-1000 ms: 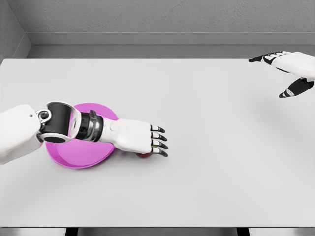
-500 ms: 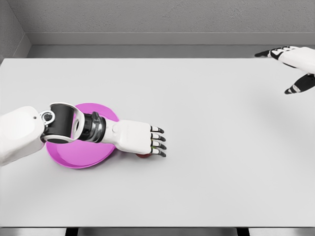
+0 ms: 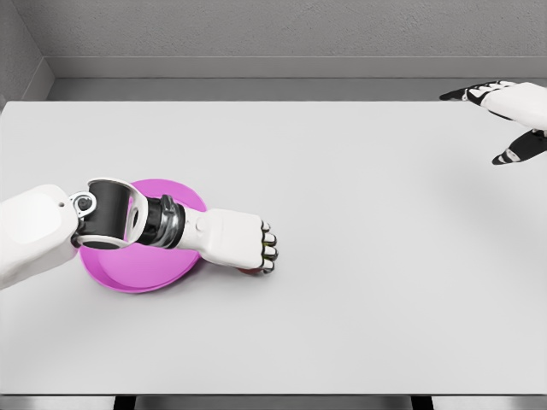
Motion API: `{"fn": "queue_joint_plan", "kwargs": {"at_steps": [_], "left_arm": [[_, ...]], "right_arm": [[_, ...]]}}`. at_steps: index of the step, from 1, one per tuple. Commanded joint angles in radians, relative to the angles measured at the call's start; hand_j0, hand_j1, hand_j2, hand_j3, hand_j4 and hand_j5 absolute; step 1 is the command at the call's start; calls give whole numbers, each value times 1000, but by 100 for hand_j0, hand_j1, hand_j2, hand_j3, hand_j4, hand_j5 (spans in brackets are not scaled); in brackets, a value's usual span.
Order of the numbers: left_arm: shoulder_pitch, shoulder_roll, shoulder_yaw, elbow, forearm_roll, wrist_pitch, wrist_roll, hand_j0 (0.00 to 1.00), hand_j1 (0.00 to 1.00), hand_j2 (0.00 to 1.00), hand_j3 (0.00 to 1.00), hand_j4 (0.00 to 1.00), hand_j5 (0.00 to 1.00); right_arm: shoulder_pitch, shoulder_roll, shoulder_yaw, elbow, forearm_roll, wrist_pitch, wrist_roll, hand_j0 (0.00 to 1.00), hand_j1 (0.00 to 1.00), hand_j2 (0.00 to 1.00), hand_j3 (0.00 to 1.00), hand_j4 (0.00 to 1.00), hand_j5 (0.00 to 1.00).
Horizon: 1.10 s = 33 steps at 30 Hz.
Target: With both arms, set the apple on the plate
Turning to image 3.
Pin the red apple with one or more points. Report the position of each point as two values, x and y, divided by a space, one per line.
252 271

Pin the pink round plate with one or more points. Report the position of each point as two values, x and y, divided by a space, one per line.
128 269

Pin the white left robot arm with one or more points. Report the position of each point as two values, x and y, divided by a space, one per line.
34 226

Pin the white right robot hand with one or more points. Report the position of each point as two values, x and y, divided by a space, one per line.
515 100

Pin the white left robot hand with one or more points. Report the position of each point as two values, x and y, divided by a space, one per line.
237 237

